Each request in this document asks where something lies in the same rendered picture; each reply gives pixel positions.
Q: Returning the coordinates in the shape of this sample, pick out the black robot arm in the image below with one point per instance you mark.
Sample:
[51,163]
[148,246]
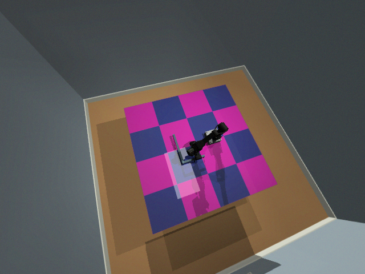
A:
[215,135]

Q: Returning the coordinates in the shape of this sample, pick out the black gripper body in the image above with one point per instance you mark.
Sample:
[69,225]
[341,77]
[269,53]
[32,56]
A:
[198,155]

